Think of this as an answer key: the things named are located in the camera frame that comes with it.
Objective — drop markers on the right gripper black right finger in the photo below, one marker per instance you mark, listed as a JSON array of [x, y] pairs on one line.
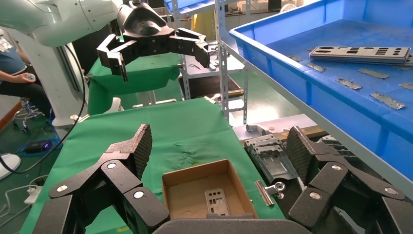
[[338, 187]]

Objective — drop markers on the white round base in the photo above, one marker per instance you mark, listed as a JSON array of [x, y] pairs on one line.
[[8, 163]]

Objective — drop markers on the large grey metal bracket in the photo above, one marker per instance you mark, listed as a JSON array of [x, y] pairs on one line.
[[271, 161]]

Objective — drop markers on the yellow sheet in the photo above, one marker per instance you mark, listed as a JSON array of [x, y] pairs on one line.
[[203, 24]]

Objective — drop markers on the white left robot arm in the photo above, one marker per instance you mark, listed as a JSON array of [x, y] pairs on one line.
[[64, 19]]

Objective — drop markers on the bare person hand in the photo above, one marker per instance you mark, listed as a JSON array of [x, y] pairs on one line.
[[20, 78]]

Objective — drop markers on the white pipe fitting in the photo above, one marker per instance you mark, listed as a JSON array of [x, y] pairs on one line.
[[255, 128]]

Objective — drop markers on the grey perforated metal rack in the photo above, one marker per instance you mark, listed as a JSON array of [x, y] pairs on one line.
[[223, 64]]

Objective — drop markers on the white power strip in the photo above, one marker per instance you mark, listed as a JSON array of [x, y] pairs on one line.
[[32, 194]]

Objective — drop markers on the brown cardboard box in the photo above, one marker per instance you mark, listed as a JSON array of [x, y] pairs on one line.
[[187, 197]]

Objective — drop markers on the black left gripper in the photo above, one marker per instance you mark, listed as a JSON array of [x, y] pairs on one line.
[[145, 28]]

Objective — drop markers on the seated person dark clothes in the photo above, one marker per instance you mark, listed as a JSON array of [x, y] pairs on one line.
[[29, 95]]

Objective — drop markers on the bare person forearm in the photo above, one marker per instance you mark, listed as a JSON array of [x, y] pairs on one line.
[[5, 77]]

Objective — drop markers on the single metal shield plate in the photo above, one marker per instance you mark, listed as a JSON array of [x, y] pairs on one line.
[[216, 206]]

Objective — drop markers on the blue plastic tray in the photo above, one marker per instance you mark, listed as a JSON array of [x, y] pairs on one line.
[[322, 32]]

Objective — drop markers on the green cloth covered table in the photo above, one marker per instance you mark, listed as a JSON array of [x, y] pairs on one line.
[[145, 74]]

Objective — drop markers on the wheeled metal stool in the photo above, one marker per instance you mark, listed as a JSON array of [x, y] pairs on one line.
[[25, 113]]

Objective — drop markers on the dark board wooden edge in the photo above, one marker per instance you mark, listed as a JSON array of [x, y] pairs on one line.
[[206, 85]]

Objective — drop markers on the silver binder clip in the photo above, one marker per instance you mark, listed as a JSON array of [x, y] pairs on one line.
[[263, 192]]

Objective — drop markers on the black device purple light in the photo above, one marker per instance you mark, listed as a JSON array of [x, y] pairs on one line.
[[37, 146]]

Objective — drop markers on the small blue plastic bin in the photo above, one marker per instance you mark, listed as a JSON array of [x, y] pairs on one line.
[[184, 3]]

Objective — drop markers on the stack of metal shield plates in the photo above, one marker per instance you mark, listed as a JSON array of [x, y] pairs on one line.
[[355, 58]]

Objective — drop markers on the green table cloth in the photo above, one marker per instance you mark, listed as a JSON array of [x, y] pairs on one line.
[[193, 129]]

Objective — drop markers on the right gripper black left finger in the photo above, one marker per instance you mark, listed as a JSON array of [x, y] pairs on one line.
[[113, 184]]

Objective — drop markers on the small white round object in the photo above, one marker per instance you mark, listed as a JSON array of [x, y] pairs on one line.
[[31, 77]]

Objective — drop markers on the white robot torso column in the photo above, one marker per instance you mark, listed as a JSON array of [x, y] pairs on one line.
[[48, 80]]

